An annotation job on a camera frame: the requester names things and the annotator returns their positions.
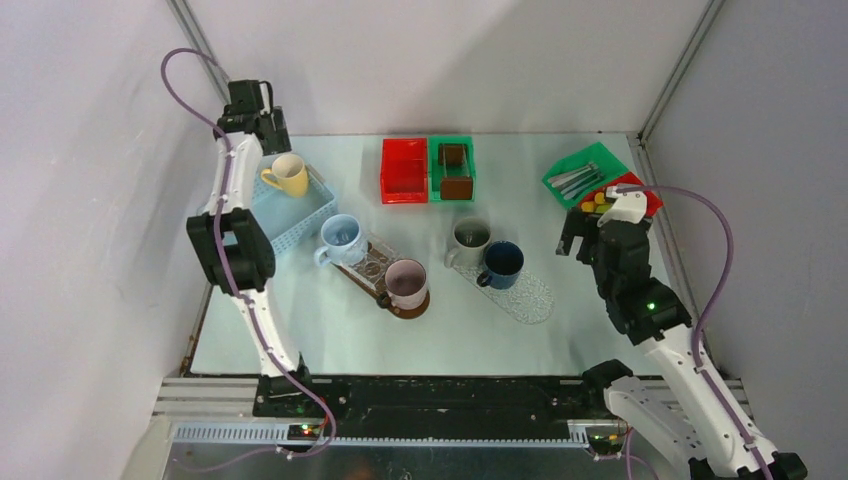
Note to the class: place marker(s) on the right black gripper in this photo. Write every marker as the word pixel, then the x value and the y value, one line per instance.
pixel 575 225

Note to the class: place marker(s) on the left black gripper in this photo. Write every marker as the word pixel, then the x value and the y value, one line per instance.
pixel 278 141

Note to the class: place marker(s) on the cream yellow mug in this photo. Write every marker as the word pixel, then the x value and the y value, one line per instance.
pixel 287 173

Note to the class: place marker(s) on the dark blue mug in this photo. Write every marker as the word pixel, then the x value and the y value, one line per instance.
pixel 502 264

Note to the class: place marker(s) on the grey mug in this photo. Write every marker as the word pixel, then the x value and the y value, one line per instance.
pixel 470 237

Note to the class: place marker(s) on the brown ended acrylic rack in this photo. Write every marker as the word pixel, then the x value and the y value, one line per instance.
pixel 456 182

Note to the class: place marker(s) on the light blue mug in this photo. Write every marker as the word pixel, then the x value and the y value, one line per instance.
pixel 343 242

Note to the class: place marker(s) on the mauve pink mug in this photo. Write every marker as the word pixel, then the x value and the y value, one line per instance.
pixel 406 285

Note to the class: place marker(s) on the clear acrylic holder rack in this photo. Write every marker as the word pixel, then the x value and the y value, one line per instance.
pixel 380 251

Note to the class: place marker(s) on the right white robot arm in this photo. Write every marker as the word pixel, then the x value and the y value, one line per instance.
pixel 711 437

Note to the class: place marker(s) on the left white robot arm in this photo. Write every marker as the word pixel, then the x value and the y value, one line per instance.
pixel 234 252

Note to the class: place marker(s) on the yellow toothpaste tube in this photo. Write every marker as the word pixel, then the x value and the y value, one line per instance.
pixel 598 204

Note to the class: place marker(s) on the green toothbrush bin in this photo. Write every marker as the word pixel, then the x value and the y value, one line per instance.
pixel 598 153

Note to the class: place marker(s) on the red toothpaste bin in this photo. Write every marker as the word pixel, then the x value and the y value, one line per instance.
pixel 653 202

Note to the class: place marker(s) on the clear glass oval tray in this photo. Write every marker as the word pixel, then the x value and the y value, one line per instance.
pixel 529 301

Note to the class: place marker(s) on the brown wooden oval tray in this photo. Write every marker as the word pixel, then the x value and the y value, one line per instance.
pixel 370 278

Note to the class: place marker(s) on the light blue plastic basket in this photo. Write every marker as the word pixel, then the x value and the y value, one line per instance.
pixel 288 221

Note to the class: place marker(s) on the green plastic bin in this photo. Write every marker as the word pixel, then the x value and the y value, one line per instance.
pixel 435 171

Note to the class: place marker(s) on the red plastic bin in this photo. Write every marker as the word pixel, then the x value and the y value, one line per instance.
pixel 404 171

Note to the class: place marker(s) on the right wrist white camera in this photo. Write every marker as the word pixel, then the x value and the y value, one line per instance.
pixel 627 204

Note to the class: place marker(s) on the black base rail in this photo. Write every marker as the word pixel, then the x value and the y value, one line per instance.
pixel 460 408

